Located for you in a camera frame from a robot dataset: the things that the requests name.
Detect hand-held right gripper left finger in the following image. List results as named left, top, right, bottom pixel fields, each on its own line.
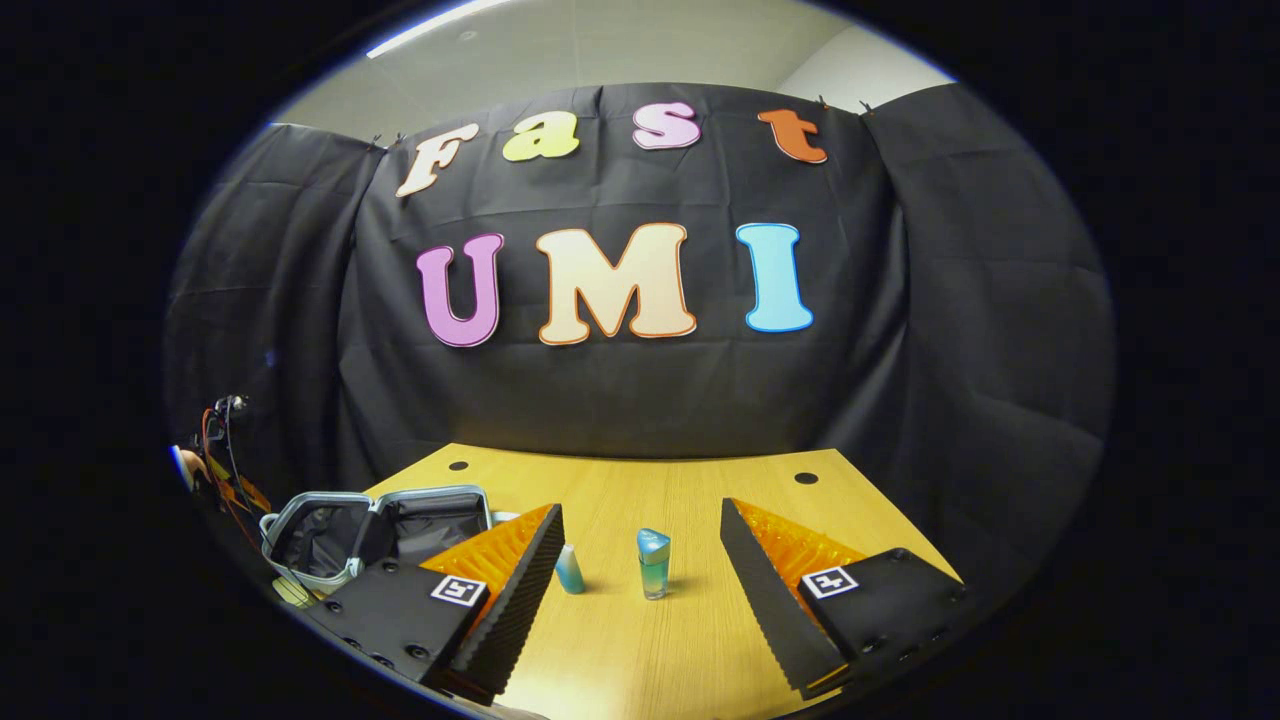
left=300, top=503, right=566, bottom=706

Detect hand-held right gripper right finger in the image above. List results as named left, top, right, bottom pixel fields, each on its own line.
left=718, top=498, right=969, bottom=701

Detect blue green gradient bottle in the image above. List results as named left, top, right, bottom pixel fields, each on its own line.
left=636, top=527, right=673, bottom=602

